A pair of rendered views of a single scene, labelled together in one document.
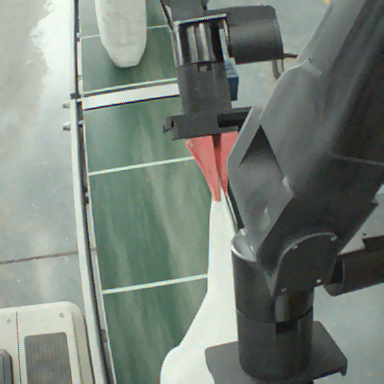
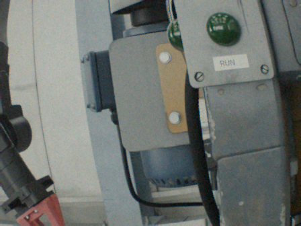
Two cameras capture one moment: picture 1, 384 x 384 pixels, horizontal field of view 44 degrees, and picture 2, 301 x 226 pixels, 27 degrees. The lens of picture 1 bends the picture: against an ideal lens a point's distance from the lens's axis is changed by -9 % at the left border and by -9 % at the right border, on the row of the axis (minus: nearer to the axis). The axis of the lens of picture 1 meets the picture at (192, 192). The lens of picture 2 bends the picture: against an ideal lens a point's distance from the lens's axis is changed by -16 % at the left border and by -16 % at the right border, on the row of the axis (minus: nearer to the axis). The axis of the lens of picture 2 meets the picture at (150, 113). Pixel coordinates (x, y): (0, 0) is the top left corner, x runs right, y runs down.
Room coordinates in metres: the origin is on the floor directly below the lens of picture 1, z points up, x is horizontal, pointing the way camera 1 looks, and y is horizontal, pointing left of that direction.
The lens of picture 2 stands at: (-0.39, 0.59, 1.26)
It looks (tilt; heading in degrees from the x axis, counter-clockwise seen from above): 3 degrees down; 297
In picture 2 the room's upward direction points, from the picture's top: 9 degrees counter-clockwise
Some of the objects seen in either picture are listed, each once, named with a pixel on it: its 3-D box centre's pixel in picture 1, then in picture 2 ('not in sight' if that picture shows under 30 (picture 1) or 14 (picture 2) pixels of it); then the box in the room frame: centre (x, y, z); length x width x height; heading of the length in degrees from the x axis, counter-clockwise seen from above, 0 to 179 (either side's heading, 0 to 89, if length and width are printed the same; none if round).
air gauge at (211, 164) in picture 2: not in sight; (209, 154); (-0.08, -0.15, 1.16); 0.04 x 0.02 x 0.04; 12
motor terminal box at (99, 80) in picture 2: not in sight; (111, 85); (0.14, -0.35, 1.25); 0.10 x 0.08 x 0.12; 127
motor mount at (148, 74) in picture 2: not in sight; (213, 81); (-0.02, -0.35, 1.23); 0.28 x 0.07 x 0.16; 12
